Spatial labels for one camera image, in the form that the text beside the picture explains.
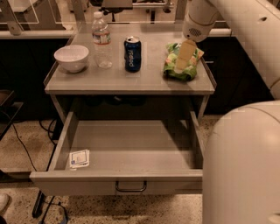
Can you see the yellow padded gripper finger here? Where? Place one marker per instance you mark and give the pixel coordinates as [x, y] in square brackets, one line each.
[185, 53]

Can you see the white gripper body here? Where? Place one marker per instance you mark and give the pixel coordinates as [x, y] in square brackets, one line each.
[193, 29]

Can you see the green rice chip bag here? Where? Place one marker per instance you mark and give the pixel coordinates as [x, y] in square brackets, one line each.
[189, 72]

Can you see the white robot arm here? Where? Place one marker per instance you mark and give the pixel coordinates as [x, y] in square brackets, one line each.
[241, 169]

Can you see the open grey top drawer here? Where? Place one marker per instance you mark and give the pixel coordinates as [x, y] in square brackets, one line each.
[164, 153]

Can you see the blue pepsi can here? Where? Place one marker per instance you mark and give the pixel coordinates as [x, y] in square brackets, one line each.
[132, 54]

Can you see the grey metal cabinet table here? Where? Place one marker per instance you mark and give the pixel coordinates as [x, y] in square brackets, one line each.
[148, 81]

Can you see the clear plastic water bottle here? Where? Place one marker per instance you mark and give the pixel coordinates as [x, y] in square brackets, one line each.
[102, 41]

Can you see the white ceramic bowl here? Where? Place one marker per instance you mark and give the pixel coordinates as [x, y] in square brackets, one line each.
[72, 58]

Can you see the white paper tag card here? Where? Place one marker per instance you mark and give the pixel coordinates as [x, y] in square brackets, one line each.
[78, 159]

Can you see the dark side table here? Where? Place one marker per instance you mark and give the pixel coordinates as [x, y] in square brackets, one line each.
[9, 109]

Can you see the white shoe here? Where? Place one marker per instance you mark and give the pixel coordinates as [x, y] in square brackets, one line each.
[4, 201]

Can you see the black drawer handle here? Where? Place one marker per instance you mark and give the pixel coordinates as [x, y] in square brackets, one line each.
[130, 187]

